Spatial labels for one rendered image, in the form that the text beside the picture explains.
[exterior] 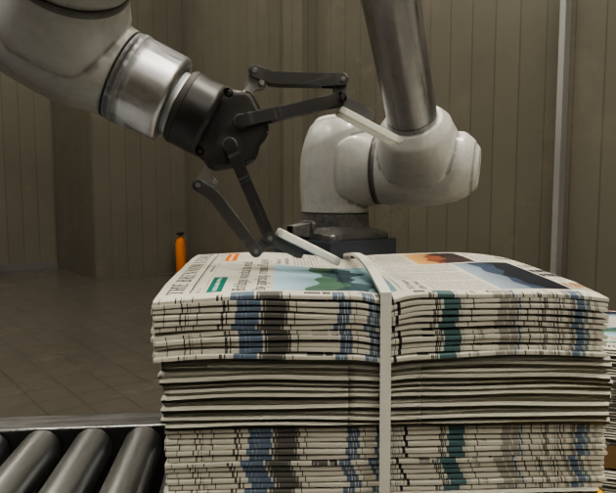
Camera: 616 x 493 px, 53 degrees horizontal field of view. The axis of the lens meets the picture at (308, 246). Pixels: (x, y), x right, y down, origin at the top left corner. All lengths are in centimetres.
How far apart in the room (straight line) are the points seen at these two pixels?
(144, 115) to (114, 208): 740
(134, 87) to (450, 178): 81
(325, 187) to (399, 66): 33
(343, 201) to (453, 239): 367
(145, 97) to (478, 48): 444
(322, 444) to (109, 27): 40
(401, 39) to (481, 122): 374
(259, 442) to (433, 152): 83
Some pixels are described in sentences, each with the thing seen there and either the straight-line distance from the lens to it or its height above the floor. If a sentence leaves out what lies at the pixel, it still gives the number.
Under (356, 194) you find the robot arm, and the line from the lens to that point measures 134.
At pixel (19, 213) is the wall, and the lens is 920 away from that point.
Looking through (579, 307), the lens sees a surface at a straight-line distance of 56.
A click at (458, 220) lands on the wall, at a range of 495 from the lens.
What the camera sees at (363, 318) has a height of 101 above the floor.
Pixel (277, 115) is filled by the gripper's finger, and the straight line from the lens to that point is 62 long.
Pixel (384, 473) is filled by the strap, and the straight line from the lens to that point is 55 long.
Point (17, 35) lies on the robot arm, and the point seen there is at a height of 124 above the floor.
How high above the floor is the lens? 112
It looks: 5 degrees down
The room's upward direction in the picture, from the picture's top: straight up
